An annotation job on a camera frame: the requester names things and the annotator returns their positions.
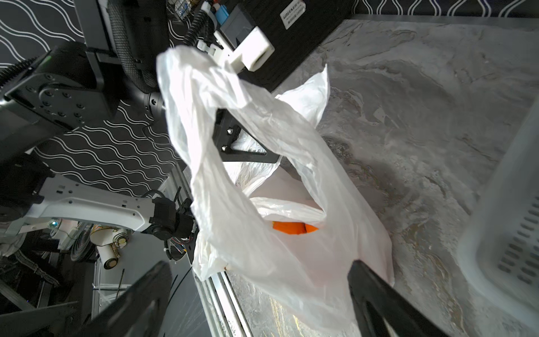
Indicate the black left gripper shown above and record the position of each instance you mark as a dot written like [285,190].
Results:
[123,40]

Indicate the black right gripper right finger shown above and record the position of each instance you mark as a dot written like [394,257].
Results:
[380,310]

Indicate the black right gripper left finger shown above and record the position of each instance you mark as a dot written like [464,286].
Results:
[139,311]

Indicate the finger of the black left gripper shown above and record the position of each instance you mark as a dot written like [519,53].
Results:
[236,144]

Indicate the orange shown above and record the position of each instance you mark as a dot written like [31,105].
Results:
[293,228]

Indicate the white printed plastic bag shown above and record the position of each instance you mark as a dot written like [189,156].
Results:
[235,206]

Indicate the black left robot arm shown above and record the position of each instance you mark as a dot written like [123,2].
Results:
[84,133]

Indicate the white perforated plastic basket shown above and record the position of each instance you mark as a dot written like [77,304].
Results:
[498,251]

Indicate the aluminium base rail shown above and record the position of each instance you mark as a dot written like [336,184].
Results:
[221,307]

